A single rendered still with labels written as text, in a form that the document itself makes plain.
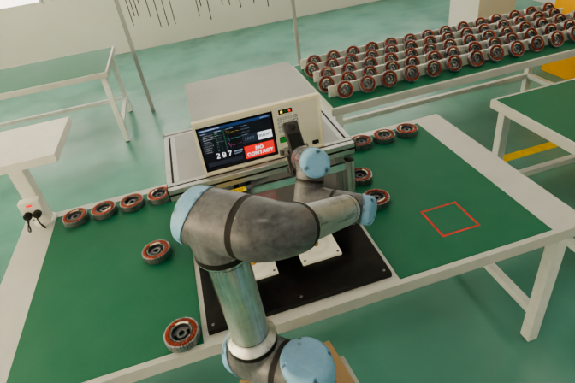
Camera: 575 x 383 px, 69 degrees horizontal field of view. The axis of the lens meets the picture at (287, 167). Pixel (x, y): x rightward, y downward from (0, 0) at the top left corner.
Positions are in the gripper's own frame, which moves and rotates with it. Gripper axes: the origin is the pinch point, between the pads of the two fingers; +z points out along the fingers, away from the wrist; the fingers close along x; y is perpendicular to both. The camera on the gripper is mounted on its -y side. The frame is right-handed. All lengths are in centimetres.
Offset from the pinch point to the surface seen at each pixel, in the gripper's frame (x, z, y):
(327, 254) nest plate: 5.8, 6.0, 42.0
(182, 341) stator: -48, -10, 49
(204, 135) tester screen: -25.5, 2.8, -10.4
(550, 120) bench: 145, 50, 25
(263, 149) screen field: -7.3, 7.3, -0.9
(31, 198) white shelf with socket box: -107, 66, 0
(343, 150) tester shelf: 20.8, 7.8, 6.7
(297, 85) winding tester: 10.2, 11.2, -19.4
